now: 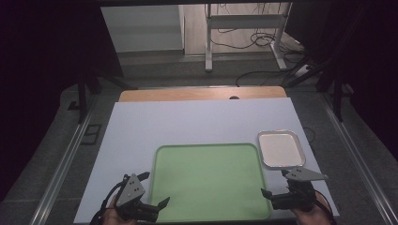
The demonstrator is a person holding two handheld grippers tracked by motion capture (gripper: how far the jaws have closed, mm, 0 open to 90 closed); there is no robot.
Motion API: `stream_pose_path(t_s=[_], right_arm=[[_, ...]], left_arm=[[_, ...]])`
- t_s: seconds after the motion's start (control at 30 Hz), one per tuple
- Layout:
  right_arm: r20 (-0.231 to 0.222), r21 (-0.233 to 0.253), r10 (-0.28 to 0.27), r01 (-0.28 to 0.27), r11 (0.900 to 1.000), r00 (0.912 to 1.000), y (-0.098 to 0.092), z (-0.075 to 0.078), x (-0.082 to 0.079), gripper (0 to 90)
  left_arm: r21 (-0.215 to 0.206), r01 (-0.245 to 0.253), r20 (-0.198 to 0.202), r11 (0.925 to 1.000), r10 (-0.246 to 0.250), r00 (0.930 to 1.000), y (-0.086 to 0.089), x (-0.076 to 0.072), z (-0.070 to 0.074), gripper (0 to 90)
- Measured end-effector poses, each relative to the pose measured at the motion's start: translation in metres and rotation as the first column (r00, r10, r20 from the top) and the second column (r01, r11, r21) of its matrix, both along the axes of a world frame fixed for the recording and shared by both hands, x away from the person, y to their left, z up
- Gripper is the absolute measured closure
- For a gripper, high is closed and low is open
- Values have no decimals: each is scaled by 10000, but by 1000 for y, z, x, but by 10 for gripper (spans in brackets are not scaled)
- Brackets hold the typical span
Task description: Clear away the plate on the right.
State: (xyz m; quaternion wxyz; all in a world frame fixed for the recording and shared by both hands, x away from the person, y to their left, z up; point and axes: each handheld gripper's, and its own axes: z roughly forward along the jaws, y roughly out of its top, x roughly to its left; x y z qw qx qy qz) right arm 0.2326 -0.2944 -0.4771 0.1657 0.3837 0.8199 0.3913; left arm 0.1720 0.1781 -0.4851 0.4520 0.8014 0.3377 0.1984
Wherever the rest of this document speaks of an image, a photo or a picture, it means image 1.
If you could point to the white power strip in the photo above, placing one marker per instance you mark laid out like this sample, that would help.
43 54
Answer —
302 70

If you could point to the black floor socket plate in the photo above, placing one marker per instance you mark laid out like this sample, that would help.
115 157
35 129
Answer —
91 134

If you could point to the green plastic tray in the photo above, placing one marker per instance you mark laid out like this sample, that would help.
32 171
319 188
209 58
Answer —
206 182

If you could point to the wooden table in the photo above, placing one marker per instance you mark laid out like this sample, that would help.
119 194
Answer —
200 93

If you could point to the person's left hand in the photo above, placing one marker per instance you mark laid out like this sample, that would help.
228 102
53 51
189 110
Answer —
110 215

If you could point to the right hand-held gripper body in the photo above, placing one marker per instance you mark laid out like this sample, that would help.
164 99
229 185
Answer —
298 190

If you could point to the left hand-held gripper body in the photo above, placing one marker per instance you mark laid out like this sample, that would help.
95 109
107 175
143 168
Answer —
130 191

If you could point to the small silver metal tray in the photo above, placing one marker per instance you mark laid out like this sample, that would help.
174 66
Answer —
281 149

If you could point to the white table board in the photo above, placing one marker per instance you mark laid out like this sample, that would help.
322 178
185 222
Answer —
187 125

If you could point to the black metal stand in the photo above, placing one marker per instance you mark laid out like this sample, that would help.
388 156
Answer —
337 93
83 93

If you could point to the aluminium floor rail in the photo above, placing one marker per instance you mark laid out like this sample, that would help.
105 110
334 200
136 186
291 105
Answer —
59 175
359 162

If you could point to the white metal desk frame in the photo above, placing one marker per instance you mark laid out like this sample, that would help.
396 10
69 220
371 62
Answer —
244 21

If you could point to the person's right hand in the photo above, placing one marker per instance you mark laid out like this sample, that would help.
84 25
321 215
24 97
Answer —
309 217

